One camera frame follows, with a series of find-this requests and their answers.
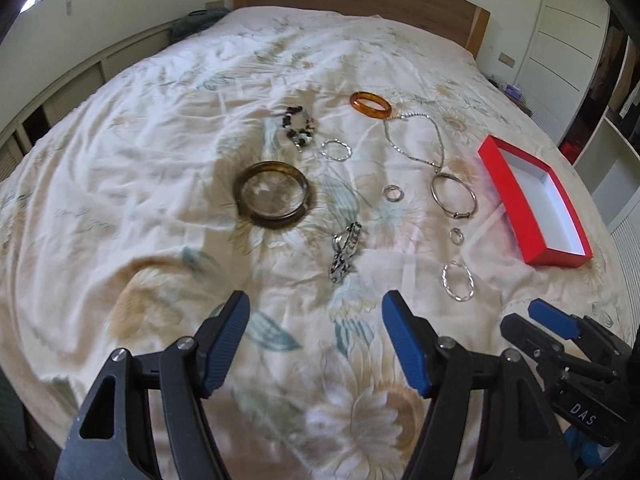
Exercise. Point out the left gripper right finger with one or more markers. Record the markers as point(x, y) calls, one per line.
point(520, 437)

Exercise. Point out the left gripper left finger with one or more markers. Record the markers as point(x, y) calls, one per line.
point(111, 436)

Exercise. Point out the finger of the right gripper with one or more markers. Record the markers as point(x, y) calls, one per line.
point(535, 344)
point(594, 340)

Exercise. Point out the red jewelry box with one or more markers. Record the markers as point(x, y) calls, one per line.
point(544, 220)

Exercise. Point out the thin silver bangle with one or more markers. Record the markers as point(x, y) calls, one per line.
point(454, 197)

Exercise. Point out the silver wrist watch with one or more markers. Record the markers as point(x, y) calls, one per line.
point(345, 246)

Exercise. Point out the amber orange bangle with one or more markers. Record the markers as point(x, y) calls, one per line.
point(371, 105)

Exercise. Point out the dark brown bangle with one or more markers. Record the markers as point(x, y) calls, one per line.
point(273, 195)

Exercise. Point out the red object by wardrobe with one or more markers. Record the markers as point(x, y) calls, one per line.
point(571, 146)

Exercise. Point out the wooden nightstand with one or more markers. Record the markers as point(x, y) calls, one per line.
point(521, 105)

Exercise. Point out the purple tissue pack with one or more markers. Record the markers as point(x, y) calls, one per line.
point(513, 92)

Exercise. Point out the floral white bedspread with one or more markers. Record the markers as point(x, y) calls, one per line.
point(119, 229)

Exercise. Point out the white wardrobe door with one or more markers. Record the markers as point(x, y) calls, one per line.
point(561, 60)

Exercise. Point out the dark bag beside bed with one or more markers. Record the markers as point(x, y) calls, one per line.
point(195, 22)

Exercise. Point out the low white wall cabinet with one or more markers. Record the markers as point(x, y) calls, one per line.
point(71, 89)

